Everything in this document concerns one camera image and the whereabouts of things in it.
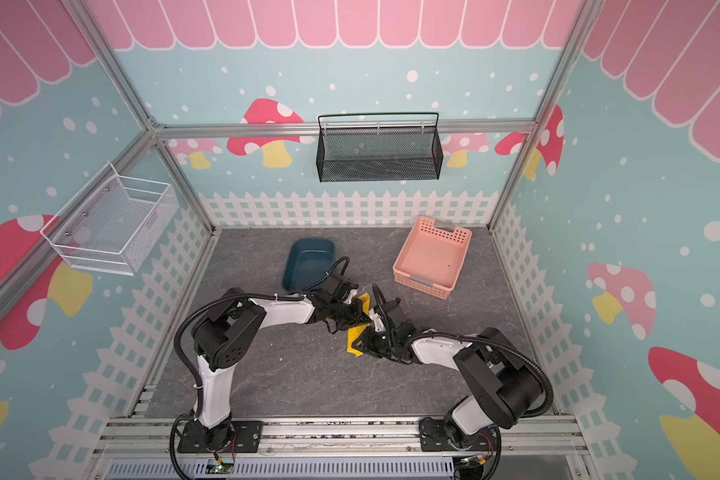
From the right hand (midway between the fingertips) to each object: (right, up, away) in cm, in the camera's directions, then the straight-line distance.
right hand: (352, 345), depth 86 cm
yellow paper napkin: (0, +3, +3) cm, 4 cm away
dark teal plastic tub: (-19, +24, +28) cm, 42 cm away
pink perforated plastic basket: (+29, +25, +26) cm, 47 cm away
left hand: (+6, +4, +7) cm, 10 cm away
